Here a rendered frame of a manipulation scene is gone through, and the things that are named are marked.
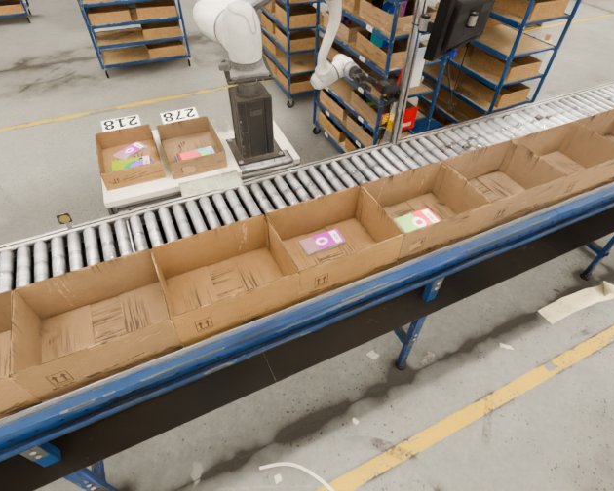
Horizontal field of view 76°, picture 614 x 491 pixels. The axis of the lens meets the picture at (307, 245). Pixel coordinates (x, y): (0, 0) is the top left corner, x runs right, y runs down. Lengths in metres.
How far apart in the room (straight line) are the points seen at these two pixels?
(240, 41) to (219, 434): 1.79
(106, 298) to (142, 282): 0.13
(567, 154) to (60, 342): 2.28
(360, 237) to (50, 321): 1.10
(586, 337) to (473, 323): 0.63
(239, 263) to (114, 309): 0.43
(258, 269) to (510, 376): 1.55
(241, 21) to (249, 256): 1.00
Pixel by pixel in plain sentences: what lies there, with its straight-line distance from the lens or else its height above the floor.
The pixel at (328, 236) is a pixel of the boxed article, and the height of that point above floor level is 0.90.
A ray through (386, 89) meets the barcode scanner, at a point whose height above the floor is 1.07.
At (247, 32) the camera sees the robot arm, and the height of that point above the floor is 1.37.
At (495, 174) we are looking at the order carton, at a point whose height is 0.89.
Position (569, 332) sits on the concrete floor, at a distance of 2.78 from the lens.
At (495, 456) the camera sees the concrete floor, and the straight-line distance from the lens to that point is 2.24.
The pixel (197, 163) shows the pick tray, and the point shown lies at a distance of 2.07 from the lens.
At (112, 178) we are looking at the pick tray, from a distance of 2.11.
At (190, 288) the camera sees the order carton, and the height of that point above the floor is 0.89.
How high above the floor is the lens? 1.98
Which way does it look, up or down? 47 degrees down
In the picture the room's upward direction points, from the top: 1 degrees clockwise
